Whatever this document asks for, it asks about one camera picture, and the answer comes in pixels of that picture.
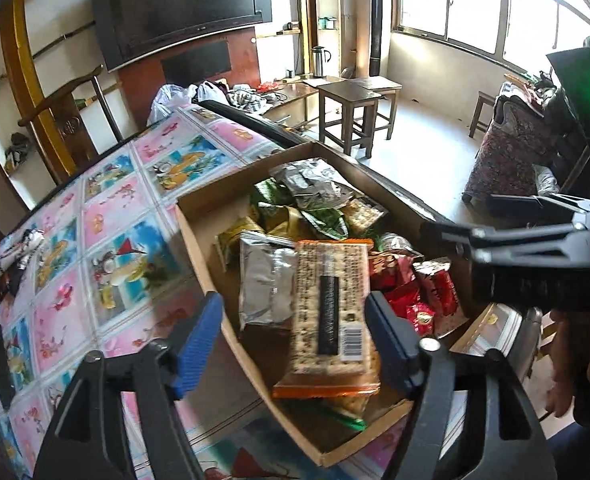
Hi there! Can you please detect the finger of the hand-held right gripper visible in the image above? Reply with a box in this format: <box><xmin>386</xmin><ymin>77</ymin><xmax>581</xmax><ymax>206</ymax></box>
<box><xmin>486</xmin><ymin>192</ymin><xmax>590</xmax><ymax>221</ymax></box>
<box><xmin>420</xmin><ymin>221</ymin><xmax>590</xmax><ymax>263</ymax></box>

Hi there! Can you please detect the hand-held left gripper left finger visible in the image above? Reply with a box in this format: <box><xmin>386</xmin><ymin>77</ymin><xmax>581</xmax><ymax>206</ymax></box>
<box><xmin>34</xmin><ymin>291</ymin><xmax>224</xmax><ymax>480</ymax></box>

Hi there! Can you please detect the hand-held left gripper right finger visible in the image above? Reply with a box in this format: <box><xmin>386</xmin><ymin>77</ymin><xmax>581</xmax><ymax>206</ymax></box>
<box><xmin>365</xmin><ymin>291</ymin><xmax>558</xmax><ymax>480</ymax></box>

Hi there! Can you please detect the small red snack packet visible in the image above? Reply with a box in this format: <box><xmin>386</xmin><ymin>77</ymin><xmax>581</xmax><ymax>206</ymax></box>
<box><xmin>406</xmin><ymin>301</ymin><xmax>437</xmax><ymax>338</ymax></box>

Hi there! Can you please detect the red clear snack packet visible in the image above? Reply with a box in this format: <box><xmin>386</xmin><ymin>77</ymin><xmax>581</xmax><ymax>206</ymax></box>
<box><xmin>414</xmin><ymin>256</ymin><xmax>460</xmax><ymax>318</ymax></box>

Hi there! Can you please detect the cardboard box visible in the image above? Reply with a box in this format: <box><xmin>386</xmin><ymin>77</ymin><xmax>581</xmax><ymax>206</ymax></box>
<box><xmin>175</xmin><ymin>141</ymin><xmax>482</xmax><ymax>468</ymax></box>

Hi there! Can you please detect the dark red snack packet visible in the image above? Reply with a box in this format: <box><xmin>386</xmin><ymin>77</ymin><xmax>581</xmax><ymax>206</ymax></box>
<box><xmin>369</xmin><ymin>251</ymin><xmax>422</xmax><ymax>318</ymax></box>

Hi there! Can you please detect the green-ended cracker packet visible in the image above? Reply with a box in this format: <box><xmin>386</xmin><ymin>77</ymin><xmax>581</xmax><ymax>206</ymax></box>
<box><xmin>320</xmin><ymin>399</ymin><xmax>368</xmax><ymax>433</ymax></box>

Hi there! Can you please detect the large silver foil packet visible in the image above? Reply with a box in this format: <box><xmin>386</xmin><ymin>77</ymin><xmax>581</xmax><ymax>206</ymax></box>
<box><xmin>237</xmin><ymin>237</ymin><xmax>298</xmax><ymax>332</ymax></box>

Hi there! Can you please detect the orange-ended cracker packet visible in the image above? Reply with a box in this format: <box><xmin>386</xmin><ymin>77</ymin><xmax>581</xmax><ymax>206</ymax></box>
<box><xmin>272</xmin><ymin>239</ymin><xmax>383</xmax><ymax>402</ymax></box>

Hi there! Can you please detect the olive yellow snack packet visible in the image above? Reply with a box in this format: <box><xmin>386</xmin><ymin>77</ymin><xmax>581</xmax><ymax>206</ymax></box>
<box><xmin>216</xmin><ymin>216</ymin><xmax>267</xmax><ymax>267</ymax></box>

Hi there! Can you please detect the bright green snack packet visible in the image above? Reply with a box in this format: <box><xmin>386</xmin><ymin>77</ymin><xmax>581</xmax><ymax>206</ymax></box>
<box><xmin>300</xmin><ymin>206</ymin><xmax>350</xmax><ymax>241</ymax></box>

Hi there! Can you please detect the small silver foil packet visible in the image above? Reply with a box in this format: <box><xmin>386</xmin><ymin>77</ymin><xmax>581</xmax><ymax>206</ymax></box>
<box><xmin>269</xmin><ymin>157</ymin><xmax>358</xmax><ymax>211</ymax></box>

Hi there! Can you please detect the person's right hand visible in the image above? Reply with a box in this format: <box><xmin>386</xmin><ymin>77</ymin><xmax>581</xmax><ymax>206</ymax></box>
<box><xmin>546</xmin><ymin>308</ymin><xmax>580</xmax><ymax>419</ymax></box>

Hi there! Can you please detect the armchair with floral cover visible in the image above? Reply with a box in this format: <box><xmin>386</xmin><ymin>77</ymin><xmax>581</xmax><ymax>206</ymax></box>
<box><xmin>462</xmin><ymin>80</ymin><xmax>590</xmax><ymax>208</ymax></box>

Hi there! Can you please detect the silver and green snack packet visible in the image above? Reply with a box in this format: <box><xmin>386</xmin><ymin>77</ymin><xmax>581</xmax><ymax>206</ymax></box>
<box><xmin>375</xmin><ymin>231</ymin><xmax>424</xmax><ymax>261</ymax></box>

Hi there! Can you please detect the brown speckled snack packet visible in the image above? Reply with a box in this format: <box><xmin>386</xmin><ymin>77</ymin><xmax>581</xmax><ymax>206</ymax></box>
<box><xmin>344</xmin><ymin>198</ymin><xmax>390</xmax><ymax>235</ymax></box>

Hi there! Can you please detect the small wooden stool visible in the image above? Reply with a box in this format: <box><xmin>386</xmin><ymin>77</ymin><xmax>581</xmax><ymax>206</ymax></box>
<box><xmin>469</xmin><ymin>91</ymin><xmax>498</xmax><ymax>139</ymax></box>

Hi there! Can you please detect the printed plastic tablecloth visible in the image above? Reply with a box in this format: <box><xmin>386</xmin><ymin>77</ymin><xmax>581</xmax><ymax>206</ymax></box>
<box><xmin>0</xmin><ymin>105</ymin><xmax>510</xmax><ymax>480</ymax></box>

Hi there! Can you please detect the yellow-green snack packet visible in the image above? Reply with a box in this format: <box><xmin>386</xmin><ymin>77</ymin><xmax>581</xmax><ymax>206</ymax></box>
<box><xmin>257</xmin><ymin>204</ymin><xmax>303</xmax><ymax>235</ymax></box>

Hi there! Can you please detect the dark green snack packet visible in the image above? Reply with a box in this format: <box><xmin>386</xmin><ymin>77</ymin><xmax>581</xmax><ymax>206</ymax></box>
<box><xmin>251</xmin><ymin>179</ymin><xmax>296</xmax><ymax>211</ymax></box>

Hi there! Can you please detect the black and white patterned cloth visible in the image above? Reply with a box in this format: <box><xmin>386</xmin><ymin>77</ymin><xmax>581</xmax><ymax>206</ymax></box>
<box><xmin>0</xmin><ymin>227</ymin><xmax>46</xmax><ymax>291</ymax></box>

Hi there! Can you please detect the large window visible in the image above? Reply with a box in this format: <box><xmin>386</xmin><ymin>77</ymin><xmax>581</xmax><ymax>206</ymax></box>
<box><xmin>394</xmin><ymin>0</ymin><xmax>590</xmax><ymax>78</ymax></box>

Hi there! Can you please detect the metal kettle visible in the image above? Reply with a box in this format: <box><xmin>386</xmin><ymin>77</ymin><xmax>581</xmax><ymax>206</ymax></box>
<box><xmin>309</xmin><ymin>46</ymin><xmax>332</xmax><ymax>77</ymax></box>

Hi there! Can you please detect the black floor standing tower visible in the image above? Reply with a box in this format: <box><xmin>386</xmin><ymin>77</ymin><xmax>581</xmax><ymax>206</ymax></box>
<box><xmin>368</xmin><ymin>0</ymin><xmax>386</xmax><ymax>78</ymax></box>

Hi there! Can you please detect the translucent plastic bag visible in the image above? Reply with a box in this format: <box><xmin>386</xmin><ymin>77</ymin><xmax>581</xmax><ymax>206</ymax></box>
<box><xmin>147</xmin><ymin>84</ymin><xmax>198</xmax><ymax>126</ymax></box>

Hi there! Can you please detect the pile of clothes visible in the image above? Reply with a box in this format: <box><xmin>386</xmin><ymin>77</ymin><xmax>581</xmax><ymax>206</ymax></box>
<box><xmin>225</xmin><ymin>85</ymin><xmax>272</xmax><ymax>112</ymax></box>

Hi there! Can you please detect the white plastic bag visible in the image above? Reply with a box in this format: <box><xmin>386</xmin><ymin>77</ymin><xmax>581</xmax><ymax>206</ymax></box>
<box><xmin>195</xmin><ymin>80</ymin><xmax>227</xmax><ymax>107</ymax></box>

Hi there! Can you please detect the wooden chair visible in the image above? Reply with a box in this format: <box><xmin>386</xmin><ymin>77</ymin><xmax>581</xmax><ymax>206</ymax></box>
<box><xmin>18</xmin><ymin>64</ymin><xmax>124</xmax><ymax>183</ymax></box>

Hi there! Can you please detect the dark grey bundle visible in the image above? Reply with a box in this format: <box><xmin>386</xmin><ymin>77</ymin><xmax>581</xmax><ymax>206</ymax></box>
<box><xmin>4</xmin><ymin>132</ymin><xmax>37</xmax><ymax>171</ymax></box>

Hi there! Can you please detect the black flat television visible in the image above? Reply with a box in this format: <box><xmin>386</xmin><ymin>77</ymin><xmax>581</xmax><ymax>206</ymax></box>
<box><xmin>89</xmin><ymin>0</ymin><xmax>274</xmax><ymax>73</ymax></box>

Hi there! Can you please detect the wall shelf unit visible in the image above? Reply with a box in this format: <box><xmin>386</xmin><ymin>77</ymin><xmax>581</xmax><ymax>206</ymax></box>
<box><xmin>270</xmin><ymin>0</ymin><xmax>343</xmax><ymax>78</ymax></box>

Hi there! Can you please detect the black wall panel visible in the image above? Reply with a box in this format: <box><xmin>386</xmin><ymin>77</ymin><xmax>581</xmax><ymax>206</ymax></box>
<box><xmin>161</xmin><ymin>40</ymin><xmax>233</xmax><ymax>86</ymax></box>

